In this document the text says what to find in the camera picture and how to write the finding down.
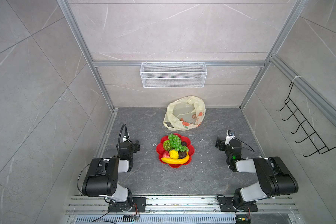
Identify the red fake apple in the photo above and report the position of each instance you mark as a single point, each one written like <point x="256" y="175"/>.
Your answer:
<point x="166" y="154"/>

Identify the green spotted fake fruit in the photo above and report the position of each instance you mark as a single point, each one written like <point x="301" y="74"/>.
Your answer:
<point x="167" y="145"/>

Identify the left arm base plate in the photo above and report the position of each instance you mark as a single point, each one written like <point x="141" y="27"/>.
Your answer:
<point x="131" y="205"/>

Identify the yellow fake banana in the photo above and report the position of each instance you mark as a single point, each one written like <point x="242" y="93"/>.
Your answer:
<point x="176" y="161"/>

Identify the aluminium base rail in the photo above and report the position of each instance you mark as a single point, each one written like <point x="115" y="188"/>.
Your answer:
<point x="191" y="209"/>

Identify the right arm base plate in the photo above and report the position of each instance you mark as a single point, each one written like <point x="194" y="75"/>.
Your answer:
<point x="231" y="204"/>

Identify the green fake grapes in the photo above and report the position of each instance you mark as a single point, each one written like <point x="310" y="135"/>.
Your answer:
<point x="175" y="142"/>

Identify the yellow fake lemon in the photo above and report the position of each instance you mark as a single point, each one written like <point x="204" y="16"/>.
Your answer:
<point x="174" y="154"/>

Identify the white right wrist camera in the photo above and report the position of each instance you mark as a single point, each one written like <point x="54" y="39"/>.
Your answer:
<point x="230" y="135"/>

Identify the white wire mesh basket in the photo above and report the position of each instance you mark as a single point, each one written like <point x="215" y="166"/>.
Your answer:
<point x="173" y="75"/>

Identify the dark brown fake fruit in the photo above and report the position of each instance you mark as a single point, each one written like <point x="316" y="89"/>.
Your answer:
<point x="182" y="155"/>

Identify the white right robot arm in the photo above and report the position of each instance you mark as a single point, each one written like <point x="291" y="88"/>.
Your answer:
<point x="274" y="178"/>

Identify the black wire hook rack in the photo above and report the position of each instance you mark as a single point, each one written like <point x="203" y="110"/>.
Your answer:
<point x="304" y="125"/>

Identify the cream plastic shopping bag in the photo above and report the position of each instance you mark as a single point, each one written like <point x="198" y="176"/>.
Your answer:
<point x="185" y="114"/>

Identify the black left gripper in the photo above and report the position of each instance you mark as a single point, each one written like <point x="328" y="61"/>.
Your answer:
<point x="135" y="147"/>

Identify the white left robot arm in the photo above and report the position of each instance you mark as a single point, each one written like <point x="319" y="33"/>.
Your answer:
<point x="101" y="179"/>

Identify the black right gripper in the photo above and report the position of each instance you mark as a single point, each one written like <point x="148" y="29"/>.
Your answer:
<point x="222" y="144"/>

